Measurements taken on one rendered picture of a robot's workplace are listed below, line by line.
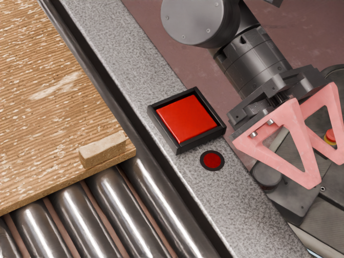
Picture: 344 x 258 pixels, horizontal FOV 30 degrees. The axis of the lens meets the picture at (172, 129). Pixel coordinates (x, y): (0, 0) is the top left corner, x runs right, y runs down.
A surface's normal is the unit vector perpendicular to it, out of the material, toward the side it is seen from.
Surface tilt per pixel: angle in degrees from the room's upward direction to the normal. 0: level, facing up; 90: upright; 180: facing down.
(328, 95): 57
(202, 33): 47
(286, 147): 0
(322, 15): 0
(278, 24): 0
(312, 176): 62
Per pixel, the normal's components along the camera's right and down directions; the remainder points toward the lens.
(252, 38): 0.21, -0.33
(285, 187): 0.09, -0.59
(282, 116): -0.27, 0.46
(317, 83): 0.66, -0.55
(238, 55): -0.41, 0.11
